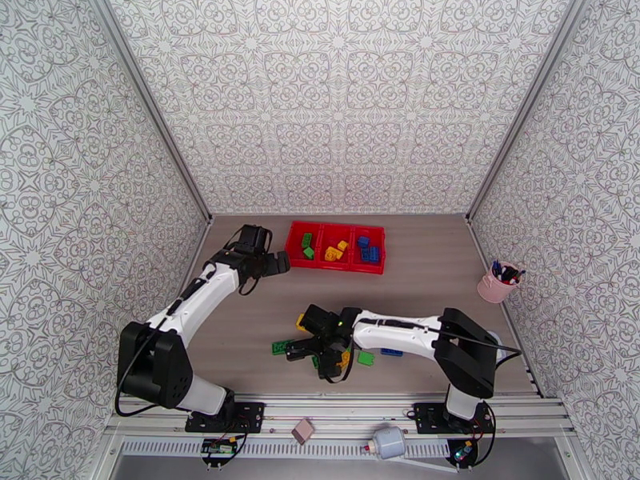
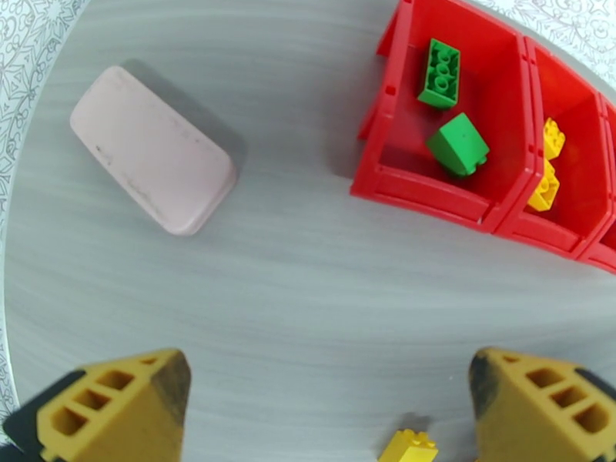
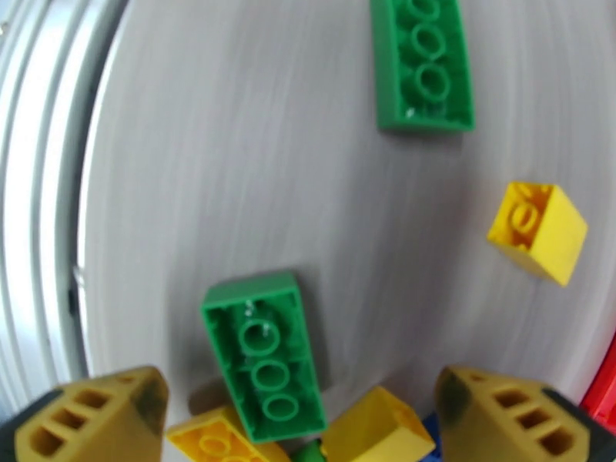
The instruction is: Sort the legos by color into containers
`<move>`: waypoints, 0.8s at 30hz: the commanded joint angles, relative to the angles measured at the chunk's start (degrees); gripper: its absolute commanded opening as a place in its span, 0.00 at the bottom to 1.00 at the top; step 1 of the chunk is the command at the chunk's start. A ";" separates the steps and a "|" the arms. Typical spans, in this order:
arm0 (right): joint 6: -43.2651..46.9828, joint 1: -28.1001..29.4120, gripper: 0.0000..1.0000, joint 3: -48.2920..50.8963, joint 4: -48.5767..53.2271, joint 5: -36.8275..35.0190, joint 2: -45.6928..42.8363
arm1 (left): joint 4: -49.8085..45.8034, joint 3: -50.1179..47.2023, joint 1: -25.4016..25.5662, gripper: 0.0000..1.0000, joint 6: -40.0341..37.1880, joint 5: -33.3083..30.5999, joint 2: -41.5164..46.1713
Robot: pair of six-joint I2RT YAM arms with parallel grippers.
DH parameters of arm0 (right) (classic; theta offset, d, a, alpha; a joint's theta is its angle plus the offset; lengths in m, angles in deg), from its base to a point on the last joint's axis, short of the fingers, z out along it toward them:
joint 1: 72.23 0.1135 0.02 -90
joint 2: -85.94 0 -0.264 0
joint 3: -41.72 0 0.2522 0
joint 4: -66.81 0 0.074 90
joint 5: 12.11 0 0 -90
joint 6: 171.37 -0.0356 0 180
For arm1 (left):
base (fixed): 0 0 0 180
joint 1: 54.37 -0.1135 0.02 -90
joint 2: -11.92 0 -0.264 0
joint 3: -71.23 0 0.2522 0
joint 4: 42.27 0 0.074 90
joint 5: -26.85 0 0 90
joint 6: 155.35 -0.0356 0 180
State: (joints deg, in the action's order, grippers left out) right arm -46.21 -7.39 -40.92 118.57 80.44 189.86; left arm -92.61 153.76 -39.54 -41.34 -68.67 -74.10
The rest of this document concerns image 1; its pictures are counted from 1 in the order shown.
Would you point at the small green lego brick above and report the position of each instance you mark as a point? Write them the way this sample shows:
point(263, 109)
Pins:
point(366, 358)
point(309, 252)

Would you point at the long blue lego brick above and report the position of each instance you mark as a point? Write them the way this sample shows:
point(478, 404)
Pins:
point(392, 352)

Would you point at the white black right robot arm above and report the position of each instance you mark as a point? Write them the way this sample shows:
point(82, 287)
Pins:
point(395, 333)

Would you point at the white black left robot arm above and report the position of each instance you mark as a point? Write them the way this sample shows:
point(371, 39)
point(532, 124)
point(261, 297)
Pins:
point(200, 303)

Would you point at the red three-compartment bin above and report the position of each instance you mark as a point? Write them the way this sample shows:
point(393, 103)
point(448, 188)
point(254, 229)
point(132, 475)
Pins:
point(320, 263)

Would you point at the small pink block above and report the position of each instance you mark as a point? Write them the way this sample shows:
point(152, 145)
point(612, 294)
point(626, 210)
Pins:
point(302, 431)

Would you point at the white cylindrical bottle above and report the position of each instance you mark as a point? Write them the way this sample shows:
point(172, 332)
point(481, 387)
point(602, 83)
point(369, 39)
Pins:
point(390, 440)

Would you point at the left green circuit board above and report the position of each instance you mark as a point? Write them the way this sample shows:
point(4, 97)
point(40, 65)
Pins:
point(220, 447)

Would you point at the green circuit board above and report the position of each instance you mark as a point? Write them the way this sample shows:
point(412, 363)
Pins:
point(220, 447)
point(464, 449)

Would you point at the white blue plastic object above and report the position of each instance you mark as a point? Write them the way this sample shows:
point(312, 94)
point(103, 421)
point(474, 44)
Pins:
point(493, 336)

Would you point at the right green circuit board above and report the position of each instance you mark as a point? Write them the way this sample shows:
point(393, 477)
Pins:
point(464, 449)

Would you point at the pink pen cup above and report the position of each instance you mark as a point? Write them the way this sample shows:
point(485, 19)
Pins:
point(492, 288)

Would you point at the red pen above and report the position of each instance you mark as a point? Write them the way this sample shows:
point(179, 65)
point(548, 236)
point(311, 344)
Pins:
point(504, 280)

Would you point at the aluminium frame rail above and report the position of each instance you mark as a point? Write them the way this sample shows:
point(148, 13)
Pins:
point(340, 406)

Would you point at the aluminium side rail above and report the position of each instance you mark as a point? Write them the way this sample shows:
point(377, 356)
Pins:
point(200, 243)
point(477, 243)

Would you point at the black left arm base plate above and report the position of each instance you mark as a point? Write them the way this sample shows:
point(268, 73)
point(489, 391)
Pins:
point(250, 416)

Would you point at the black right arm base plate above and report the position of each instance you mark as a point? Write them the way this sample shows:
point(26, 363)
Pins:
point(425, 418)

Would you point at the aluminium frame post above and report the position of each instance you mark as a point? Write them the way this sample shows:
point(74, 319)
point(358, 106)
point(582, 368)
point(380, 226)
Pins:
point(528, 93)
point(147, 93)

